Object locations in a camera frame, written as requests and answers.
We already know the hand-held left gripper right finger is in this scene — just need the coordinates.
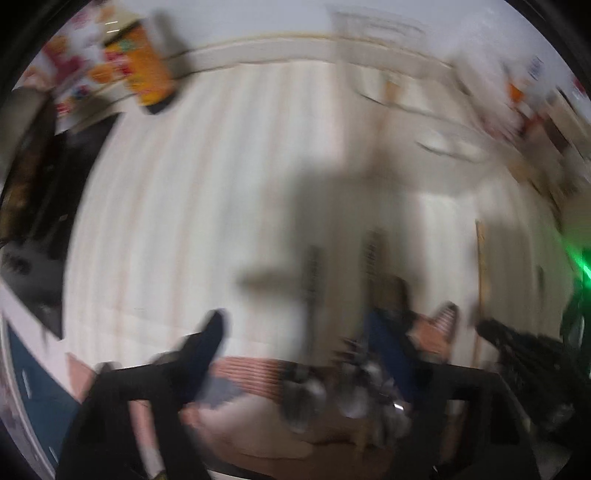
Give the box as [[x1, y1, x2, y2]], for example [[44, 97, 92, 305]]
[[365, 308, 542, 480]]

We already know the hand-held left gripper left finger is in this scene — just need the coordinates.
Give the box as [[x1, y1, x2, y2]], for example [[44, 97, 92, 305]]
[[55, 310, 228, 480]]

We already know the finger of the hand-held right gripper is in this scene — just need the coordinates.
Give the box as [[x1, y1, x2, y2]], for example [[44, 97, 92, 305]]
[[476, 319, 536, 370]]

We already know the pink striped cloth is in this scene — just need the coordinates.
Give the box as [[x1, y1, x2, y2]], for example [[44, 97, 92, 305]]
[[180, 300, 462, 469]]

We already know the blue mat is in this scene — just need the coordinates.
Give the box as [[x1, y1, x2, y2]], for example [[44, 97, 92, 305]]
[[2, 318, 81, 467]]

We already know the black appliance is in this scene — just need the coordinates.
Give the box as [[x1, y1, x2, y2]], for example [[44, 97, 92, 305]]
[[0, 88, 118, 340]]

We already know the orange snack box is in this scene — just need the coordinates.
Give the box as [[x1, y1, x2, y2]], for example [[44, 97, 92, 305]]
[[104, 13, 178, 110]]

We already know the colourful printed packaging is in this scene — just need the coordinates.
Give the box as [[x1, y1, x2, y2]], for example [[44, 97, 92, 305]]
[[21, 0, 139, 132]]

